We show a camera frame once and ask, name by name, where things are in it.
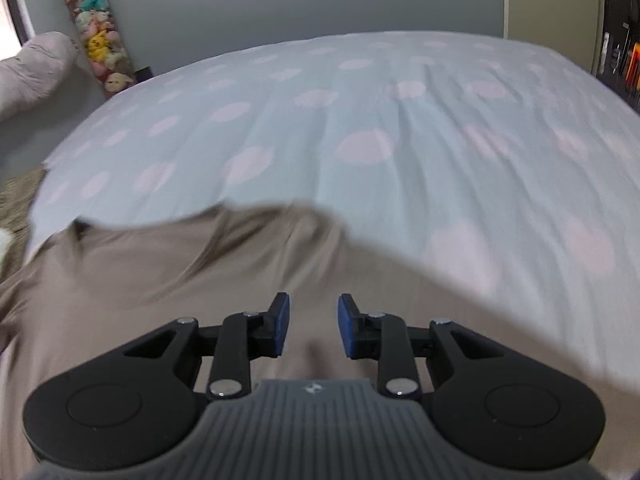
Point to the window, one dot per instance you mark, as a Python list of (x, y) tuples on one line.
[(12, 0)]

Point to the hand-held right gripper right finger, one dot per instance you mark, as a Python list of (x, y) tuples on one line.
[(347, 327)]

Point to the white crinkled garment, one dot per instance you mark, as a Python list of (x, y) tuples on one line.
[(5, 242)]

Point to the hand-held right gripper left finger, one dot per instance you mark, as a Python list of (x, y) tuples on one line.
[(280, 325)]

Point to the bed with pink-dotted sheet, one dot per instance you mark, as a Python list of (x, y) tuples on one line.
[(400, 135)]

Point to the beige t-shirt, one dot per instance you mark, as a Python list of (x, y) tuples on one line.
[(200, 270)]

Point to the rolled pale pink duvet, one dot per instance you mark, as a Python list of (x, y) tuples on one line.
[(30, 75)]

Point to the clear tube of plush toys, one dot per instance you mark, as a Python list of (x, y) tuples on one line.
[(102, 45)]

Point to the cream door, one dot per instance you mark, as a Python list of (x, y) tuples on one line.
[(550, 5)]

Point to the black wall outlet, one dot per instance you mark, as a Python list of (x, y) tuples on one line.
[(142, 73)]

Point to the olive striped garment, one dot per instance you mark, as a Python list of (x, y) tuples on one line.
[(20, 195)]

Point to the dark shelf unit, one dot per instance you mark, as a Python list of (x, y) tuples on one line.
[(622, 20)]

